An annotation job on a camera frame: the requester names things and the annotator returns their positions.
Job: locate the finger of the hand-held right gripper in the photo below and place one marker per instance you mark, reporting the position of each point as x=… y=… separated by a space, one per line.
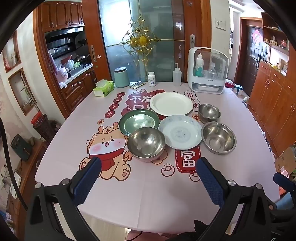
x=283 y=182

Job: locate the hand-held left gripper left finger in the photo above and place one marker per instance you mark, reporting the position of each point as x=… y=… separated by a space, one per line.
x=89 y=178

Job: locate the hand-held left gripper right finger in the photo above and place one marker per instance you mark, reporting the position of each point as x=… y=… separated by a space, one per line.
x=211 y=183

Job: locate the large steel bowl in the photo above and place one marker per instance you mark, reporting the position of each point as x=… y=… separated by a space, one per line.
x=218 y=139
x=145 y=142

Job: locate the blue patterned plate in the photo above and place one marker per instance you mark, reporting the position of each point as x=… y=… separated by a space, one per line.
x=180 y=133

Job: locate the large steel bowl front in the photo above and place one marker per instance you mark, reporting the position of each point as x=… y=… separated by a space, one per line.
x=145 y=142

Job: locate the small steel bowl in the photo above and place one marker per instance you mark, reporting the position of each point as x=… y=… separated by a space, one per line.
x=209 y=112

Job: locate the green plate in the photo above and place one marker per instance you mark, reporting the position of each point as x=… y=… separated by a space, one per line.
x=138 y=120

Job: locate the white plate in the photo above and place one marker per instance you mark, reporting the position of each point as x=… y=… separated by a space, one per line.
x=171 y=104

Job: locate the cardboard box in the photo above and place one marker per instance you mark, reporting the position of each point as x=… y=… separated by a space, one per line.
x=285 y=160

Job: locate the person's dark clothing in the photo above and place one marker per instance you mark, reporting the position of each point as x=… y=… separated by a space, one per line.
x=198 y=228

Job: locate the printed pink tablecloth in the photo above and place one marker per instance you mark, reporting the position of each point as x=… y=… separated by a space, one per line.
x=150 y=197

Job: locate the dark woven bin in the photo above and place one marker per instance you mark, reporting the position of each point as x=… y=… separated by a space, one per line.
x=46 y=129

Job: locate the dark green appliance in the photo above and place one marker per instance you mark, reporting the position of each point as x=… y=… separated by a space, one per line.
x=21 y=148

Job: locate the white power strip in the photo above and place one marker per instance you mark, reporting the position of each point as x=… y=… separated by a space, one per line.
x=15 y=183

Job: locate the red basket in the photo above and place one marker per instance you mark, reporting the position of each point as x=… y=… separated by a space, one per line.
x=37 y=118

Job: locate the wooden shoe cabinet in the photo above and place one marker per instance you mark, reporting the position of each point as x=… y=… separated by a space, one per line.
x=272 y=97

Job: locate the wooden lower kitchen cabinet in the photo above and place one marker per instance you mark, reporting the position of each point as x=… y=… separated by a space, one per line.
x=78 y=90

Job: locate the wooden kitchen cabinet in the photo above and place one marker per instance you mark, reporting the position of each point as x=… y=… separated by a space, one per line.
x=62 y=14
x=78 y=90

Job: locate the row of shoes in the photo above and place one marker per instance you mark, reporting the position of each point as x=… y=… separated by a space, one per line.
x=245 y=99

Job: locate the green tissue box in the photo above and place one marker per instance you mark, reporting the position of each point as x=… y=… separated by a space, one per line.
x=104 y=89

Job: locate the white plastic bag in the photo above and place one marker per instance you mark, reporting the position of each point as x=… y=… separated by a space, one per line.
x=63 y=85

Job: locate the blue white gift box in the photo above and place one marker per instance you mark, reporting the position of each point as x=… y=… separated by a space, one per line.
x=238 y=90

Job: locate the red box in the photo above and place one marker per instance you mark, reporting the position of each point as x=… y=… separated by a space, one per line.
x=229 y=83

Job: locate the green canister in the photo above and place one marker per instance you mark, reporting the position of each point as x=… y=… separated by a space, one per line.
x=121 y=78

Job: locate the patterned foil packet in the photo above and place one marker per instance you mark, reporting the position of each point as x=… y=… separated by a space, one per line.
x=137 y=85

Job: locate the pink rice cooker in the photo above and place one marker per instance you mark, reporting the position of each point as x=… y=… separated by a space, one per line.
x=62 y=74

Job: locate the white storage box clear cover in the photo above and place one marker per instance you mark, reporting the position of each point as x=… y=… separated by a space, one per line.
x=192 y=76

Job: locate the clear plastic bottle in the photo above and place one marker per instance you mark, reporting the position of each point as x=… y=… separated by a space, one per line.
x=211 y=73

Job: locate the clear squeeze bottle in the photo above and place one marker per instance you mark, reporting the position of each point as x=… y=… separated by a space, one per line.
x=177 y=77

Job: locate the white pill bottle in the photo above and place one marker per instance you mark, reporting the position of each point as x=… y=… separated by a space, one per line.
x=152 y=80

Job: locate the brown entrance door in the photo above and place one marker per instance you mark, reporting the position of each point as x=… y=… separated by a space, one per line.
x=251 y=69

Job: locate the white bottle green label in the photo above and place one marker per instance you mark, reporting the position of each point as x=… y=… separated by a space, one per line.
x=198 y=66

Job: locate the black wok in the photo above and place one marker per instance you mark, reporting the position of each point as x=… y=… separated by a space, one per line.
x=83 y=59

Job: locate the frosted glass door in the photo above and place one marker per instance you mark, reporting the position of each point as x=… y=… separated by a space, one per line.
x=161 y=58

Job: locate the gold door ornament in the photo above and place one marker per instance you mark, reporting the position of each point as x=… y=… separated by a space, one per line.
x=141 y=40

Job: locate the red door decoration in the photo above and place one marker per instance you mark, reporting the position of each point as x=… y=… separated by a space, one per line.
x=257 y=36

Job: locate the range hood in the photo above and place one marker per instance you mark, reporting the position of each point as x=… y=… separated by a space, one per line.
x=66 y=31

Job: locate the wooden upper kitchen cabinet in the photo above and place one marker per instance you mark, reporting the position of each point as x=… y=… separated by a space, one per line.
x=62 y=14

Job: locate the large recessed wall shelf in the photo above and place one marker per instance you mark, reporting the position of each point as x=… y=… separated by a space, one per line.
x=22 y=92

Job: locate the small recessed wall shelf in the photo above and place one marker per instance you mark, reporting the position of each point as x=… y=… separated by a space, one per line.
x=11 y=52

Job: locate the white light switch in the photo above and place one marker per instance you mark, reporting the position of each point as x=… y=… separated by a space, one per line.
x=220 y=23

